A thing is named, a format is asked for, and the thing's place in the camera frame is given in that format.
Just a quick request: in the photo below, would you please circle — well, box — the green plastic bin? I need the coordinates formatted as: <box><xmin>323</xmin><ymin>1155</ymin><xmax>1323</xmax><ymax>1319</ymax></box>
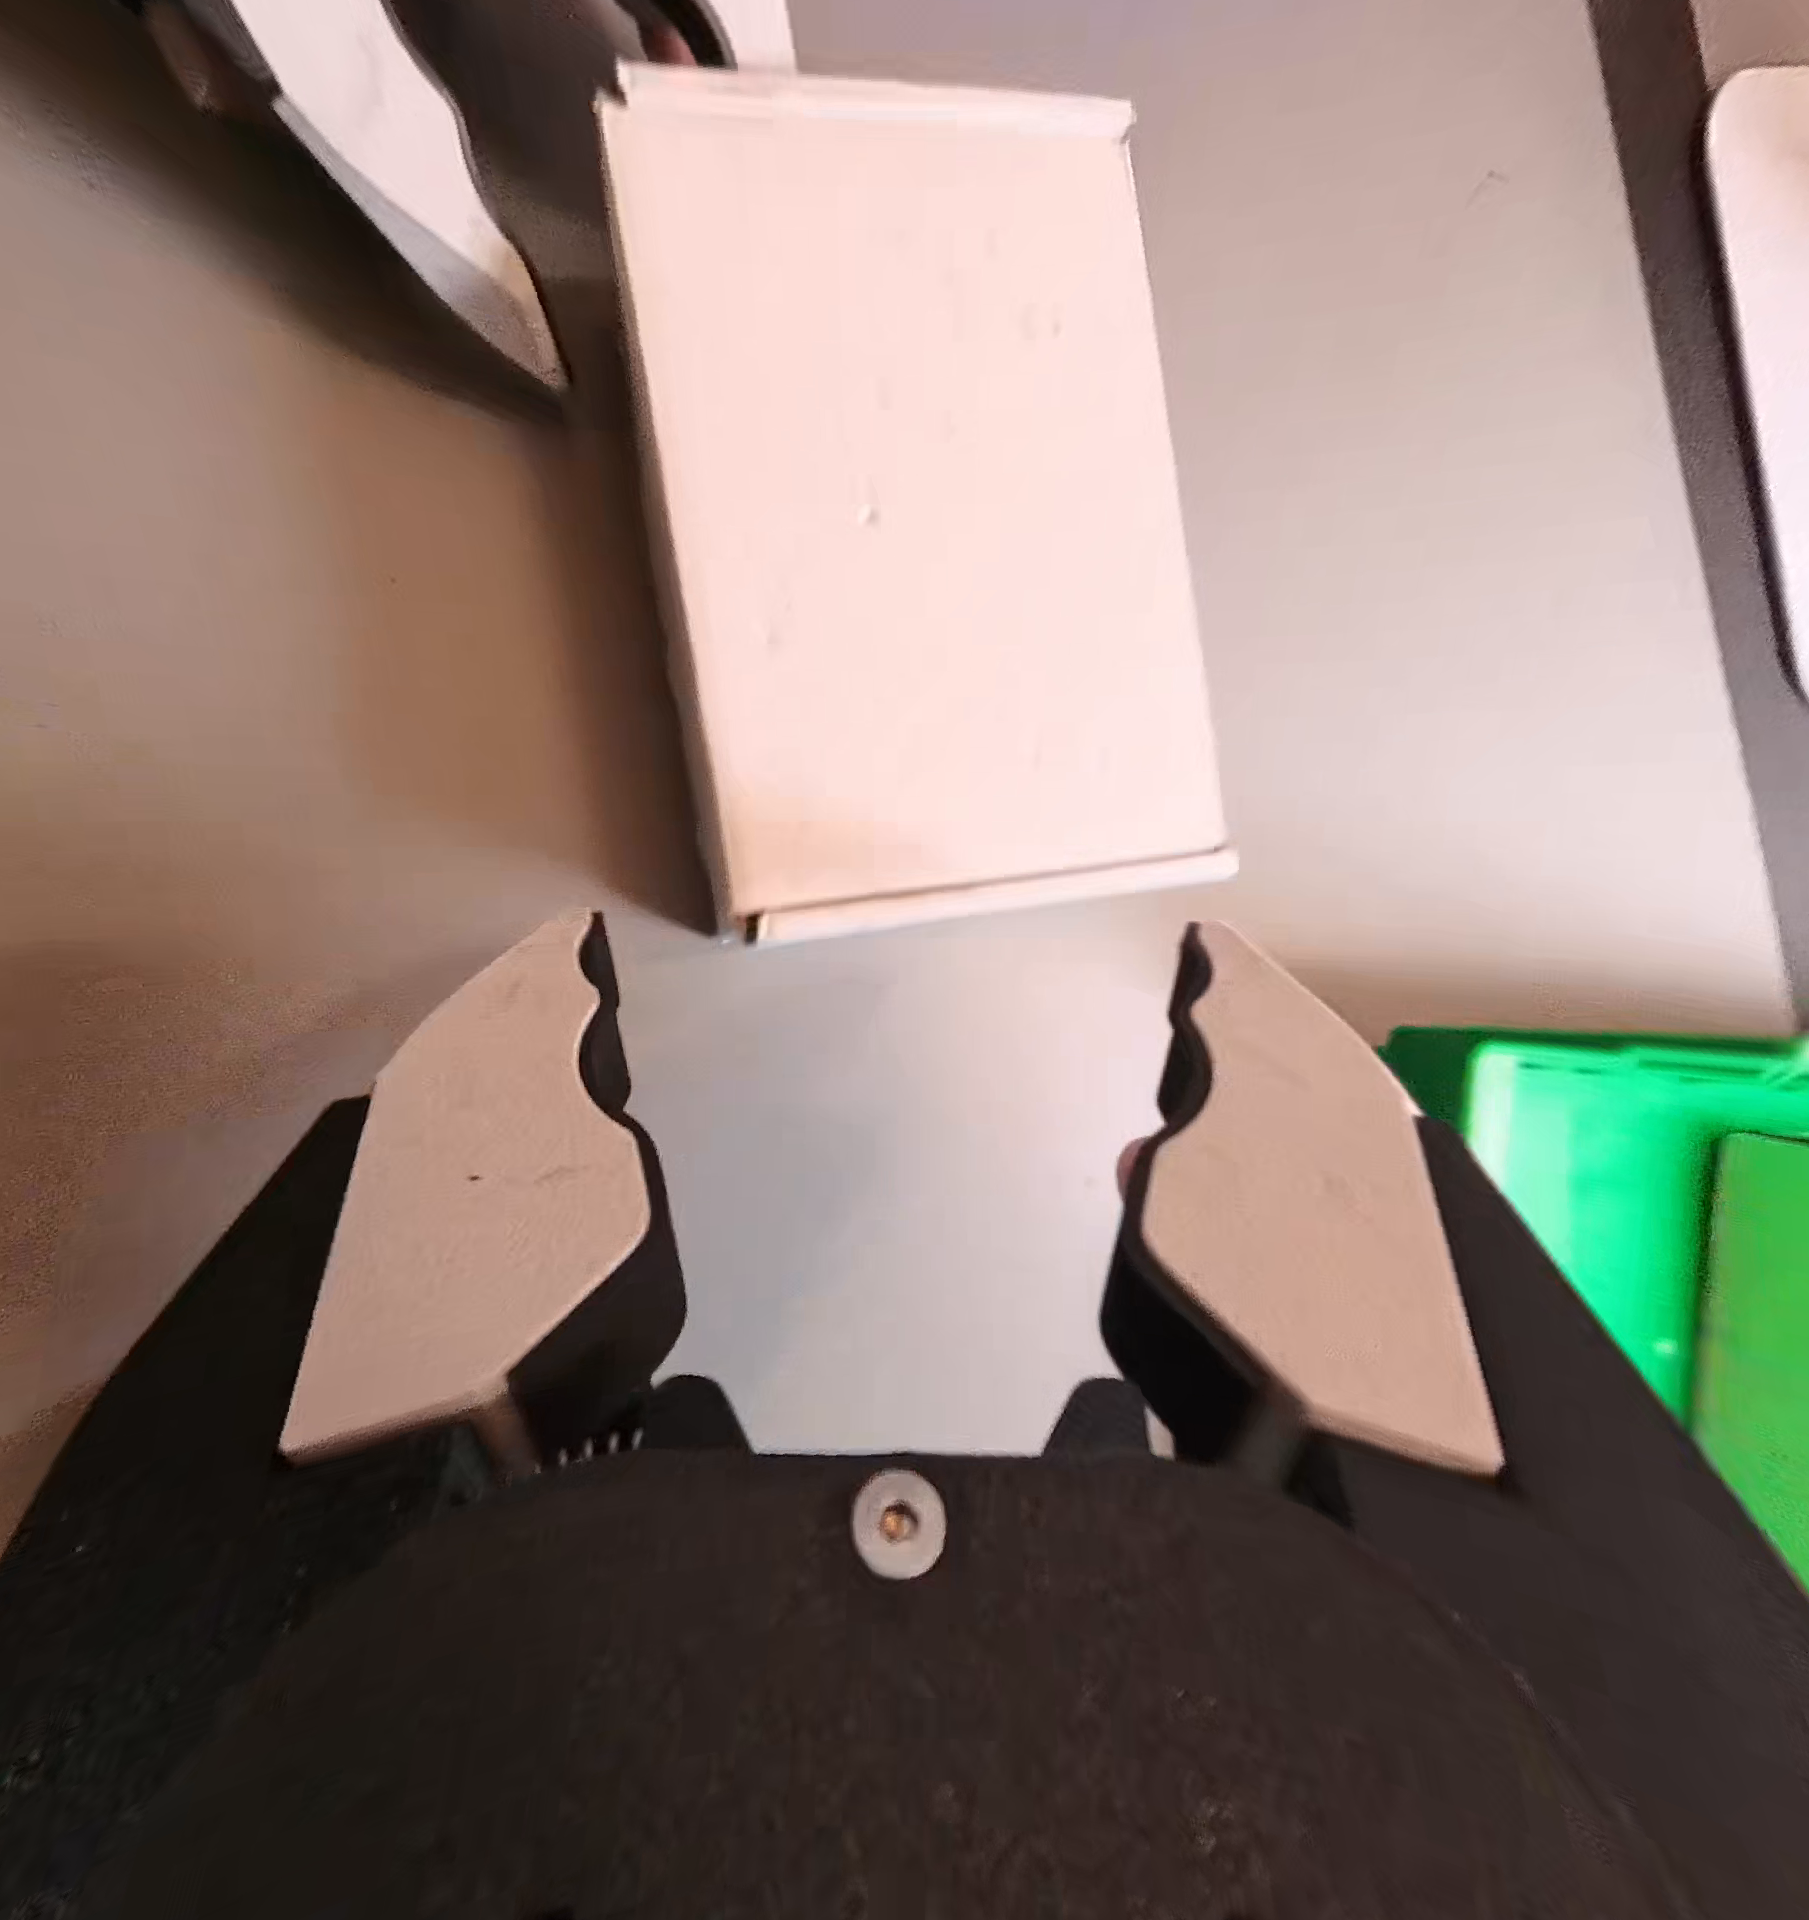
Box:
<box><xmin>1375</xmin><ymin>1023</ymin><xmax>1809</xmax><ymax>1660</ymax></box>

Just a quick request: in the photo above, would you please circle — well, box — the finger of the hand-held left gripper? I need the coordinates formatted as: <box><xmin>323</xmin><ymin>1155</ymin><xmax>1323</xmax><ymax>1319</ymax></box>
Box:
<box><xmin>619</xmin><ymin>0</ymin><xmax>795</xmax><ymax>74</ymax></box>
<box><xmin>220</xmin><ymin>0</ymin><xmax>571</xmax><ymax>394</ymax></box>

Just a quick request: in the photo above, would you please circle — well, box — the white cardboard box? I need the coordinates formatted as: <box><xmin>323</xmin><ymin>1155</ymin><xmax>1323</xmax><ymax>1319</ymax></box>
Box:
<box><xmin>597</xmin><ymin>60</ymin><xmax>1241</xmax><ymax>947</ymax></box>

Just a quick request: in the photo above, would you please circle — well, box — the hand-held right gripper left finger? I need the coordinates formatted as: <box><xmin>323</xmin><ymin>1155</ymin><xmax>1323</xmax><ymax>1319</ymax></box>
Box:
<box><xmin>277</xmin><ymin>907</ymin><xmax>693</xmax><ymax>1485</ymax></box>

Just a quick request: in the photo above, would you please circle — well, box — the grey desk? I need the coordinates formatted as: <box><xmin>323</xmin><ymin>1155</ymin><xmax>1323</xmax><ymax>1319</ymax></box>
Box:
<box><xmin>0</xmin><ymin>0</ymin><xmax>1809</xmax><ymax>1668</ymax></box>

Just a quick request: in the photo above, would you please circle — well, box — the white rounded flat plate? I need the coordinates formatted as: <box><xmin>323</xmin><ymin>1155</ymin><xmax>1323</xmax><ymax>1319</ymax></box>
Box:
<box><xmin>1702</xmin><ymin>66</ymin><xmax>1809</xmax><ymax>725</ymax></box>

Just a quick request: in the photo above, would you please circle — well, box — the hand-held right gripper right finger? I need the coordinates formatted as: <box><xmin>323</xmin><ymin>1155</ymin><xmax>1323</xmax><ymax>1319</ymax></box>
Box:
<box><xmin>1103</xmin><ymin>920</ymin><xmax>1508</xmax><ymax>1485</ymax></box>

